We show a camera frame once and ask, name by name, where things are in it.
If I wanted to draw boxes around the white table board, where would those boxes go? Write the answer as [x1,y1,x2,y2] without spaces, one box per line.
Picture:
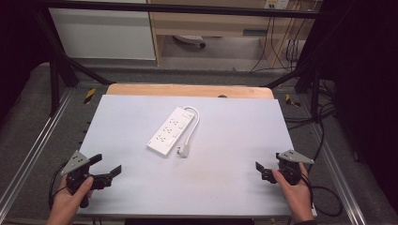
[76,94,318,218]

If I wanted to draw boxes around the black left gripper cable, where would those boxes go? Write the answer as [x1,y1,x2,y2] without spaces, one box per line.
[47,161,69,211]

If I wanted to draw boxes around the black metal frame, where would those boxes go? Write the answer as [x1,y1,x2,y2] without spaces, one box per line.
[31,0,333,117]

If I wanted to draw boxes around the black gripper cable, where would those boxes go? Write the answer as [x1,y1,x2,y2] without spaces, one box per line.
[47,161,69,211]
[299,171,344,218]

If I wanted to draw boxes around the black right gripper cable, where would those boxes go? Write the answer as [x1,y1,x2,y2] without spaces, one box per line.
[299,171,344,218]

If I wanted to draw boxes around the black curtain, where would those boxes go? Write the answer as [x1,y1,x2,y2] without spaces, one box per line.
[0,0,53,121]
[313,0,398,215]

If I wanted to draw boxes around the person's left hand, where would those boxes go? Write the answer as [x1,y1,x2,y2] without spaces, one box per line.
[48,175,95,218]

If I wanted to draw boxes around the person's right hand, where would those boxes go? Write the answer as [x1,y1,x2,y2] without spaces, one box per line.
[271,162,315,224]

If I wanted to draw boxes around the white wall outlet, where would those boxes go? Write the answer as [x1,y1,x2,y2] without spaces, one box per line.
[264,0,291,10]

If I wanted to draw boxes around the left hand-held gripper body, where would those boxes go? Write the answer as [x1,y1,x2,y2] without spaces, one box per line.
[60,150,95,209]

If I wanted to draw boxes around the wooden table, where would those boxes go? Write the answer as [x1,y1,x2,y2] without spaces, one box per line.
[105,82,276,100]

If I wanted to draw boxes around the white cabinet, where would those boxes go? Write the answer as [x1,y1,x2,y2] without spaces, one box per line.
[48,7,157,61]

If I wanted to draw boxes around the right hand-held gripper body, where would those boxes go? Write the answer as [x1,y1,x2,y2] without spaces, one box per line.
[275,149,315,186]

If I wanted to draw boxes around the hanging cables behind shelf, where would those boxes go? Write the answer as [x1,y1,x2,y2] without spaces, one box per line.
[249,8,309,73]

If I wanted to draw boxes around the aluminium rail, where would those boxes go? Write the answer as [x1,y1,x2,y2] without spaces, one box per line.
[307,125,368,225]
[0,88,75,214]

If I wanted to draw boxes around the black floor cables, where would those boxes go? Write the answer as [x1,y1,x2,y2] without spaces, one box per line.
[283,79,338,173]

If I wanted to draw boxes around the yellow black tape strip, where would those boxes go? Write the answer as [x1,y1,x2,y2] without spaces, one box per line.
[283,93,301,108]
[83,87,97,106]

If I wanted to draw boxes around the white power plug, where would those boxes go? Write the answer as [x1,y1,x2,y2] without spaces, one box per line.
[176,142,191,159]

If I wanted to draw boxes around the white power strip cable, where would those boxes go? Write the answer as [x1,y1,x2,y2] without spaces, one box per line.
[182,105,201,147]

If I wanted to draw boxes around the light wooden shelf unit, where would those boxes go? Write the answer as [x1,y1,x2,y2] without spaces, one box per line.
[146,0,314,68]

